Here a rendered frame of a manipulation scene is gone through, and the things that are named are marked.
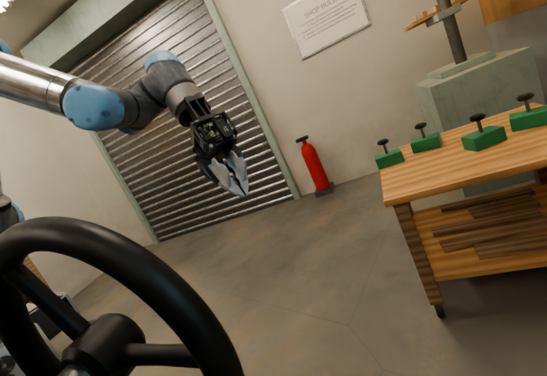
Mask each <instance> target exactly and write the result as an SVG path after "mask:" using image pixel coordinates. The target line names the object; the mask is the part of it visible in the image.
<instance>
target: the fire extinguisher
mask: <svg viewBox="0 0 547 376"><path fill-rule="evenodd" d="M308 138H309V136H308V135H305V136H303V137H301V138H297V139H296V140H295V141H296V143H298V142H302V143H303V146H302V147H301V153H302V156H303V158H304V161H305V163H306V165H307V167H308V170H309V172H310V174H311V177H312V179H313V182H314V184H315V186H316V190H315V193H314V194H315V196H316V198H317V197H320V196H323V195H328V194H330V193H333V192H334V188H335V184H334V182H332V181H331V182H329V181H328V178H327V176H326V173H325V171H324V168H323V167H322V163H321V161H320V160H319V157H318V155H317V152H316V150H315V148H314V147H313V146H312V144H311V143H307V142H306V139H308Z"/></svg>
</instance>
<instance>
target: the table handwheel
mask: <svg viewBox="0 0 547 376"><path fill-rule="evenodd" d="M35 251H51V252H55V253H59V254H62V255H66V256H70V257H72V258H74V259H77V260H80V261H82V262H85V263H87V264H88V265H91V266H93V267H95V268H96V269H99V270H101V271H102V272H104V273H105V274H107V275H109V276H110V277H112V278H114V279H116V280H117V281H118V282H119V283H121V284H122V285H124V286H125V287H127V288H128V289H129V290H131V291H132V292H133V293H134V294H135V295H136V296H138V297H139V298H140V299H141V300H143V301H144V302H145V303H146V304H147V305H148V306H149V307H151V308H152V309H153V310H154V311H155V312H156V313H157V314H158V315H159V316H160V317H161V318H162V319H163V320H164V321H165V322H166V323H167V325H168V326H169V327H170V328H171V329H172V330H173V332H174V333H175V334H176V335H177V336H178V338H179V339H180V340H181V341H182V342H183V343H177V344H155V343H146V338H145V335H144V334H143V332H142V329H141V328H140V327H139V326H138V324H137V323H136V322H135V321H133V320H132V319H131V318H129V317H127V316H125V315H123V314H120V313H104V314H103V315H101V316H100V317H99V318H98V319H97V320H96V321H95V322H94V323H92V324H90V323H89V322H88V321H87V320H86V319H85V318H84V317H83V316H81V315H80V314H79V313H78V312H76V311H75V310H74V309H73V308H71V307H70V306H69V305H68V304H67V303H65V302H64V301H63V300H62V299H60V298H59V297H58V296H57V295H56V294H55V293H54V292H53V291H52V290H51V289H50V288H49V287H48V286H47V285H46V284H45V283H44V282H42V281H41V280H40V279H39V278H38V277H37V276H36V275H35V274H34V273H33V272H32V271H31V270H30V269H28V268H27V267H26V266H25V265H24V264H23V263H24V259H25V258H26V256H27V255H29V254H30V253H32V252H35ZM24 296H25V297H26V298H27V299H29V300H30V301H31V302H32V303H33V304H35V305H36V306H37V307H38V308H39V309H41V310H42V311H43V312H44V313H45V314H46V315H47V316H48V317H49V318H50V319H51V320H52V321H53V322H54V323H55V324H56V325H57V326H58V327H59V328H60V329H61V330H62V331H63V332H64V333H65V334H66V335H67V336H68V337H69V338H70V339H71V340H72V341H73V342H72V343H71V344H69V345H68V346H67V347H66V348H65V349H64V350H63V353H62V358H61V362H60V360H59V359H58V358H57V357H56V355H55V354H54V353H53V352H52V351H51V350H50V348H49V347H48V345H47V344H46V342H45V341H44V339H43V338H42V336H41V335H40V333H39V331H38V330H37V327H36V326H35V324H34V322H33V319H32V318H31V316H30V314H29V311H28V308H27V306H26V303H25V301H24ZM0 339H1V340H2V342H3V344H4V346H5V347H6V349H7V351H8V352H9V353H10V355H11V357H12V358H13V359H14V361H15V363H16V364H17V365H18V366H19V367H20V369H21V370H22V371H23V373H24V374H25V375H26V376H129V375H130V374H131V372H132V371H133V370H134V368H135V367H136V366H172V367H184V368H196V369H200V370H201V372H202V374H203V376H244V373H243V368H242V366H241V363H240V360H239V358H238V354H237V352H236V351H235V349H234V345H233V344H232V342H231V340H230V338H229V336H228V334H227V333H226V332H225V329H224V328H223V326H222V324H221V323H220V322H219V320H218V319H217V317H216V316H215V314H214V313H213V311H212V310H211V309H210V308H209V307H208V305H207V304H206V303H205V302H204V300H203V299H202V298H201V297H200V296H199V294H198V293H197V292H196V291H195V290H194V289H193V288H192V287H191V286H190V285H189V284H188V283H187V282H186V281H185V280H184V279H183V278H182V277H181V276H180V275H179V274H178V273H177V272H176V271H174V270H173V269H172V268H171V267H170V266H168V265H167V264H166V263H164V262H163V261H162V260H161V259H160V258H159V257H158V256H156V255H154V254H153V253H152V252H150V251H148V250H147V249H146V248H145V247H143V246H141V245H140V244H138V243H136V242H135V241H133V240H131V239H130V238H127V237H125V236H124V235H122V234H119V233H117V232H116V231H114V230H110V229H108V228H106V227H104V226H101V225H97V224H95V223H92V222H89V221H83V220H80V219H76V218H71V217H65V216H43V217H36V218H32V219H28V220H26V221H21V222H20V223H17V224H15V225H13V226H11V227H10V228H8V229H7V230H5V231H4V232H2V233H1V234H0Z"/></svg>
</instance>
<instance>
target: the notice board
mask: <svg viewBox="0 0 547 376"><path fill-rule="evenodd" d="M282 13H283V14H284V17H285V19H286V22H287V25H288V27H289V29H290V31H291V35H292V37H293V39H294V42H295V44H296V47H297V49H298V51H299V53H300V57H301V59H302V60H303V59H306V58H308V57H309V56H311V55H314V54H316V53H317V52H319V51H321V50H323V49H325V48H327V47H328V46H331V45H333V44H335V43H336V42H339V41H341V40H343V39H344V38H346V37H349V36H351V35H352V34H354V33H356V32H358V31H360V30H362V29H364V28H366V27H368V26H370V25H372V23H371V21H370V17H369V15H368V12H367V10H366V7H365V3H364V0H297V1H296V2H293V3H292V4H291V5H289V6H288V7H286V8H284V9H282Z"/></svg>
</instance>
